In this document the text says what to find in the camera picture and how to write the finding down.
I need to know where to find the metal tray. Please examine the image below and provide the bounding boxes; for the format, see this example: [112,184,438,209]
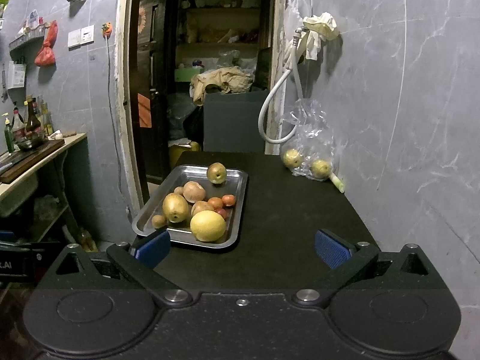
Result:
[132,165,248,250]

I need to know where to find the large yellow lemon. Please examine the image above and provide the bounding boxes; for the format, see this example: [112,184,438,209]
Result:
[190,211,226,242]

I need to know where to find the brown striped fruit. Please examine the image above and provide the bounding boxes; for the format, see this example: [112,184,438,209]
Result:
[182,181,206,204]
[191,201,215,217]

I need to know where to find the small red tomato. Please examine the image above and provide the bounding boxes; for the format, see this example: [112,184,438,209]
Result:
[216,208,229,220]

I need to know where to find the orange tangerine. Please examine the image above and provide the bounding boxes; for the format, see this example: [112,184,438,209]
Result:
[208,197,224,210]

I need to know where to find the small orange tomato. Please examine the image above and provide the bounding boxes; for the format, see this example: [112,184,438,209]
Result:
[221,194,237,207]

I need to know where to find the green leek stalk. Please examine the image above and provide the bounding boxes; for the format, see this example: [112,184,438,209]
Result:
[329,172,345,194]

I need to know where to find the right bagged pear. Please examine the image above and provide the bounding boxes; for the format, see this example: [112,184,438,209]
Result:
[310,159,332,180]

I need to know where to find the bagged pear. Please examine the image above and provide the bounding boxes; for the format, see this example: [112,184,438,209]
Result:
[310,159,332,180]
[281,149,303,169]

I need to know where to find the wooden side shelf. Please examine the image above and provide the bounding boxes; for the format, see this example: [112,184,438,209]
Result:
[0,132,88,203]

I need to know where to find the clear plastic bag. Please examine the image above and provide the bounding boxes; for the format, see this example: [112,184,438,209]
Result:
[281,98,337,181]

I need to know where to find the yellow jerry can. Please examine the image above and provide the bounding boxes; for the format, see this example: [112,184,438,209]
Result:
[168,140,202,172]

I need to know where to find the left bagged pear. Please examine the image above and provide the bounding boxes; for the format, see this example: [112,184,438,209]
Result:
[281,149,303,169]

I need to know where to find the dark grey cabinet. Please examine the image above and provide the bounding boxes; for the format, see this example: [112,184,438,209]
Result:
[202,90,268,153]

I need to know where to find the dark glass bottle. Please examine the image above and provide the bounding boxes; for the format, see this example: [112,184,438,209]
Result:
[25,96,41,137]

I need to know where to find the beige cloth heap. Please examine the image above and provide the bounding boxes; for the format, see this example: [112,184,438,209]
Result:
[190,67,254,106]

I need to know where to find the red plastic bag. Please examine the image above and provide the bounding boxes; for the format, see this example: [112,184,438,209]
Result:
[34,20,58,67]

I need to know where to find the white rubber gloves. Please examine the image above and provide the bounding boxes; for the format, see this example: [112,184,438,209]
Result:
[283,11,339,68]

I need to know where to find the white hose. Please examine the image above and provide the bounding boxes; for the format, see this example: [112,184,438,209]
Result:
[257,28,313,146]

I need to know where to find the white wall switch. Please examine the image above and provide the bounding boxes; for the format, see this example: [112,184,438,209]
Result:
[67,25,95,49]

